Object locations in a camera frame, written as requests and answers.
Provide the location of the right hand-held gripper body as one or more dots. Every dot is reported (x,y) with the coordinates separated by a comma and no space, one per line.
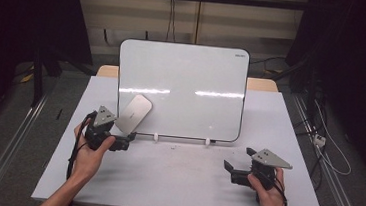
(268,159)

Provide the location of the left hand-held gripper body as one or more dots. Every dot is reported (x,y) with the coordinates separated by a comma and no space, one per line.
(103,117)

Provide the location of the white whiteboard eraser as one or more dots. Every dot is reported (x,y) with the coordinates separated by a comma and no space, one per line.
(134,113)

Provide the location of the black-framed whiteboard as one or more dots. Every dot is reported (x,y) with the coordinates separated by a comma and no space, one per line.
(186,80)

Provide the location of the person's right hand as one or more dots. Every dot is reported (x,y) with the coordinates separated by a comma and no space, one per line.
(267,200)

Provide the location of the person's left hand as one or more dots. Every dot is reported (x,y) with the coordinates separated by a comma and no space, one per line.
(89,161)

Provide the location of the white whiteboard foot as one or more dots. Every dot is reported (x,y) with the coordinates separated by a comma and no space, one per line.
(156,137)
(207,142)

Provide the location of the black pen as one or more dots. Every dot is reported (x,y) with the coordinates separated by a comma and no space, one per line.
(59,114)

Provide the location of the white power strip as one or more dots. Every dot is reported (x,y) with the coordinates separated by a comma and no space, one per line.
(319,140)

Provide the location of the light wooden table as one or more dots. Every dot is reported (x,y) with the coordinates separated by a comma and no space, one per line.
(261,84)

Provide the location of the black metal stand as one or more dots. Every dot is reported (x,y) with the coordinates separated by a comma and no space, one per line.
(37,77)

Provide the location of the dark curtain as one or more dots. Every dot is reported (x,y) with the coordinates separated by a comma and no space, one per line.
(358,64)
(25,12)

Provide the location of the thin yellow vertical pipe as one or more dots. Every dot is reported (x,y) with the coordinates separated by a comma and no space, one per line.
(198,14)

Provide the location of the aluminium floor rail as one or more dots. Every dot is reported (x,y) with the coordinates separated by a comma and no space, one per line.
(9,148)
(331,176)

